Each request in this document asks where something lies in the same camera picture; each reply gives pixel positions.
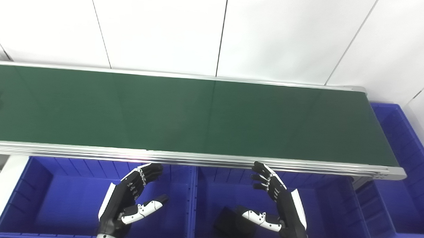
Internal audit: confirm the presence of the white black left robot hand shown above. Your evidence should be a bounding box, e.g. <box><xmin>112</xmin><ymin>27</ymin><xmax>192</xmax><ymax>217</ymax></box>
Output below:
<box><xmin>97</xmin><ymin>160</ymin><xmax>171</xmax><ymax>238</ymax></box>

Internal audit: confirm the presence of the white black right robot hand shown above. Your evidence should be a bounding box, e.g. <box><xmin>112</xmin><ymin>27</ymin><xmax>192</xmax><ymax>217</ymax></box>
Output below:
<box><xmin>241</xmin><ymin>161</ymin><xmax>311</xmax><ymax>238</ymax></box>

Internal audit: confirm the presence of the blue plastic bin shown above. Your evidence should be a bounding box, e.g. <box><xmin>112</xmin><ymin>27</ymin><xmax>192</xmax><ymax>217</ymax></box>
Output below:
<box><xmin>0</xmin><ymin>155</ymin><xmax>196</xmax><ymax>238</ymax></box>
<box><xmin>190</xmin><ymin>165</ymin><xmax>379</xmax><ymax>238</ymax></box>
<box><xmin>353</xmin><ymin>101</ymin><xmax>424</xmax><ymax>238</ymax></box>

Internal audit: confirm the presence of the black flat part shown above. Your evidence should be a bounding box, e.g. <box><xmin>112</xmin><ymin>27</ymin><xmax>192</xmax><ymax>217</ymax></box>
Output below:
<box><xmin>212</xmin><ymin>205</ymin><xmax>262</xmax><ymax>238</ymax></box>

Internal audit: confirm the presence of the green conveyor belt aluminium frame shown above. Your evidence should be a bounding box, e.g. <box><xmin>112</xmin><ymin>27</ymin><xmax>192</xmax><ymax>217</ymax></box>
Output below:
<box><xmin>0</xmin><ymin>51</ymin><xmax>412</xmax><ymax>182</ymax></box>

